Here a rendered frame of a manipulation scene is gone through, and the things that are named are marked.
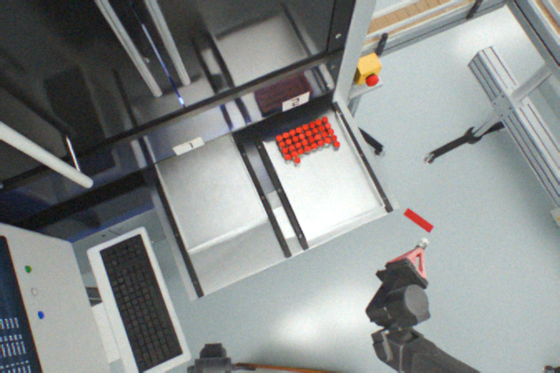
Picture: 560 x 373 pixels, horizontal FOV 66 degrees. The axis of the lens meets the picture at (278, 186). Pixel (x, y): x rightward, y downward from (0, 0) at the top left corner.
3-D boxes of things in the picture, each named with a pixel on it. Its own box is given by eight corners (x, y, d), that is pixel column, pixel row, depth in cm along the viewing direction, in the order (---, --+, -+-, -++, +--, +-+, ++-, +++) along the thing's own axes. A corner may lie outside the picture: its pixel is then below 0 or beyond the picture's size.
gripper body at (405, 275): (431, 282, 89) (417, 308, 84) (396, 289, 97) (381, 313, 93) (411, 259, 88) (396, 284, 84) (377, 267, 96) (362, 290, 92)
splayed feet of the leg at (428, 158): (419, 155, 231) (427, 146, 217) (500, 119, 235) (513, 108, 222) (427, 167, 229) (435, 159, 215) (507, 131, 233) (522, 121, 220)
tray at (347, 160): (262, 145, 140) (262, 141, 136) (336, 116, 142) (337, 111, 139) (306, 241, 131) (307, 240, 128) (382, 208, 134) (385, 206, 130)
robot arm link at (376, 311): (357, 312, 87) (376, 333, 87) (378, 306, 81) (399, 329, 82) (372, 288, 91) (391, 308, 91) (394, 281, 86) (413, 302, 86)
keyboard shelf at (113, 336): (64, 260, 141) (60, 260, 139) (145, 226, 144) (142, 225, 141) (107, 397, 130) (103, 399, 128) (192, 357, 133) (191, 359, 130)
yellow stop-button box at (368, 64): (347, 67, 138) (351, 55, 131) (367, 59, 138) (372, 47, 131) (357, 87, 136) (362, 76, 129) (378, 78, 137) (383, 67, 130)
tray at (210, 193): (152, 155, 139) (148, 151, 136) (226, 124, 142) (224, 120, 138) (189, 251, 131) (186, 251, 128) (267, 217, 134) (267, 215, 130)
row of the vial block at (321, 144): (283, 159, 138) (283, 155, 134) (334, 138, 140) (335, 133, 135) (286, 166, 138) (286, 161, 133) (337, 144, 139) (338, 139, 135)
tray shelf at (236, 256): (139, 163, 141) (137, 161, 139) (332, 83, 147) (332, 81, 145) (191, 302, 129) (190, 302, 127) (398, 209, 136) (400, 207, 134)
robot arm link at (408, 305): (378, 363, 83) (408, 347, 88) (420, 360, 74) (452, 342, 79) (355, 303, 86) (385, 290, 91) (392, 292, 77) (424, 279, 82)
